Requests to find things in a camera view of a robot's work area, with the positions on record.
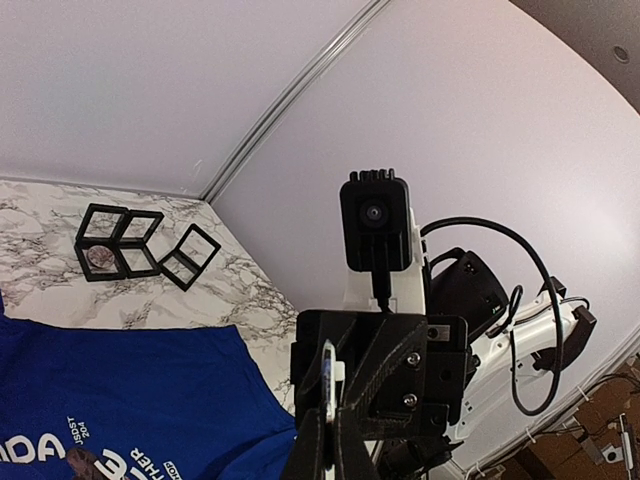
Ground dark blue round brooch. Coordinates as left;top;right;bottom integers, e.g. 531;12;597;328
321;340;346;425

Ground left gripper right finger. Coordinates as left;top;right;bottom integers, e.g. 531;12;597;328
332;408;379;480

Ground blue printed t-shirt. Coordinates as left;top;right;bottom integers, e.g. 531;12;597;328
1;317;296;479

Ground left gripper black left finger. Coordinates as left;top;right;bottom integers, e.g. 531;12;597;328
282;409;333;480

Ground right aluminium corner post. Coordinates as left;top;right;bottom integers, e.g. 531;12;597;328
199;0;394;204

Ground black wire frame cube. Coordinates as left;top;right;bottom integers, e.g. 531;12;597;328
74;203;129;282

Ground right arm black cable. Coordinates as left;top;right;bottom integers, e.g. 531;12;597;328
418;215;561;416

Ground pink round brooch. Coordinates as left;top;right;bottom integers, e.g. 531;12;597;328
86;245;115;271

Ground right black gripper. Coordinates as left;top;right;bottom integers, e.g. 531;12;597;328
290;310;468;440

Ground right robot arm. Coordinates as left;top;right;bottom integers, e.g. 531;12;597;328
285;248;596;479

